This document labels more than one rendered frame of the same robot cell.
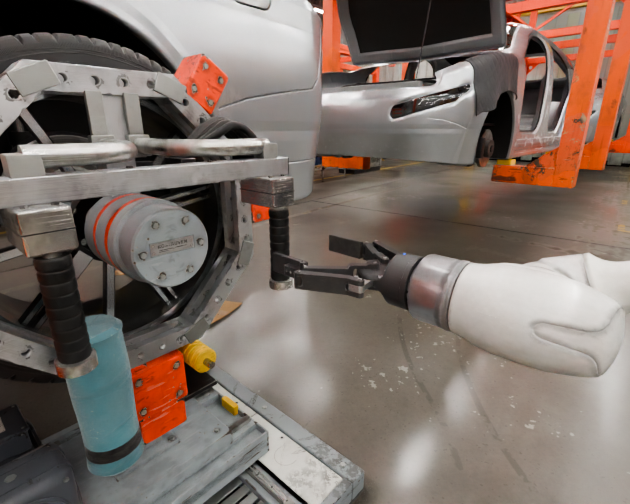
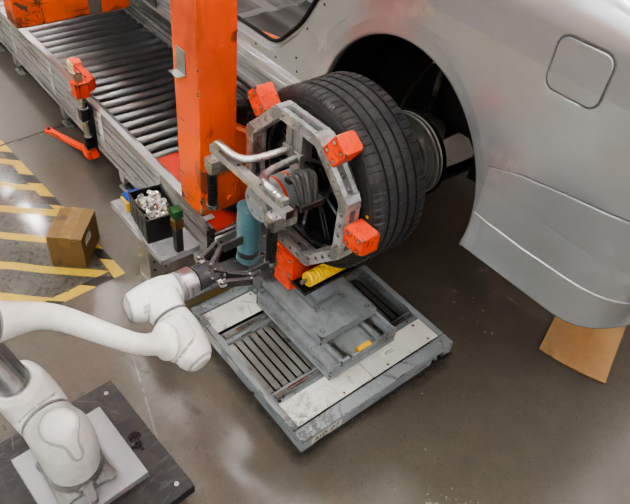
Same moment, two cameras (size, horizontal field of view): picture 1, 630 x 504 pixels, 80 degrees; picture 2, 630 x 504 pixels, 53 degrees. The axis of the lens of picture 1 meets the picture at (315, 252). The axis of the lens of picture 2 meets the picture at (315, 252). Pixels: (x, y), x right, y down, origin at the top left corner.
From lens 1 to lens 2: 200 cm
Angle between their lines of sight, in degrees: 80
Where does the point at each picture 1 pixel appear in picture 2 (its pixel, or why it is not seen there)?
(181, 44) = (477, 102)
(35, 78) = (276, 112)
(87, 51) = (319, 104)
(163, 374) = (285, 258)
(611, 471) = not seen: outside the picture
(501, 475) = not seen: outside the picture
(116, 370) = (241, 225)
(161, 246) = (252, 199)
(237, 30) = (538, 113)
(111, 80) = (297, 126)
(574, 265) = (167, 320)
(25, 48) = (301, 94)
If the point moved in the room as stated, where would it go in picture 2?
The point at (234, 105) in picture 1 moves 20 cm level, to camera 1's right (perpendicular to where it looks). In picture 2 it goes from (506, 173) to (511, 214)
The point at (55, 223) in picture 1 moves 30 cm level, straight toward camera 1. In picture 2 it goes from (208, 165) to (116, 184)
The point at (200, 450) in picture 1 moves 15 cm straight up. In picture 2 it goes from (306, 323) to (310, 297)
